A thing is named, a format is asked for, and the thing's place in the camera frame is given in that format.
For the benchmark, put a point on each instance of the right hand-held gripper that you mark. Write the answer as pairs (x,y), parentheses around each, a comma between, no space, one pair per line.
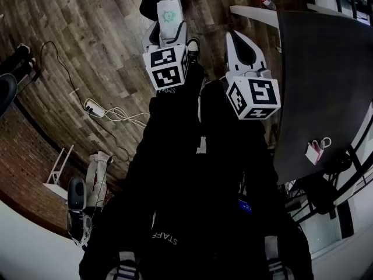
(256,98)

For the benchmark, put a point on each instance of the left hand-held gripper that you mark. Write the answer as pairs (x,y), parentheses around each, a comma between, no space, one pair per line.
(166,69)

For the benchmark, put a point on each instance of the white paper packet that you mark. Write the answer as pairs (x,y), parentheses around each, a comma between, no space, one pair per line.
(170,16)

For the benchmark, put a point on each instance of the black waste bin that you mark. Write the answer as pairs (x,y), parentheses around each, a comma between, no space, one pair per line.
(148,1)

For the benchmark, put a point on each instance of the small pink white bag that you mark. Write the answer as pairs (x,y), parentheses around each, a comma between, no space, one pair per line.
(314,153)

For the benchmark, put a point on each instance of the person's right forearm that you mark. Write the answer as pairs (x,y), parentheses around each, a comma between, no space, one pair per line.
(250,144)

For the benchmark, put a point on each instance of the person's left forearm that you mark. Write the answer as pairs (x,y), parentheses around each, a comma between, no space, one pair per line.
(166,112)

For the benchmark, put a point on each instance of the person's sneaker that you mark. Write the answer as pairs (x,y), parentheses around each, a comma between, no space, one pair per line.
(193,49)

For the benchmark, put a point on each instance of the white floor power strip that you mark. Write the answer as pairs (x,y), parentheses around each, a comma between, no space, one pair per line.
(94,108)

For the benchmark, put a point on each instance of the person's black clothed body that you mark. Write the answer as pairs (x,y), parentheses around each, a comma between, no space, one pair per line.
(189,185)

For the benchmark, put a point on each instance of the small lit screen device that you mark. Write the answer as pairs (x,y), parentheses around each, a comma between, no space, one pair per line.
(245,206)

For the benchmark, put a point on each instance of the white stool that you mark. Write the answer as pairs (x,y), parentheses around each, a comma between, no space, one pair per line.
(58,171)

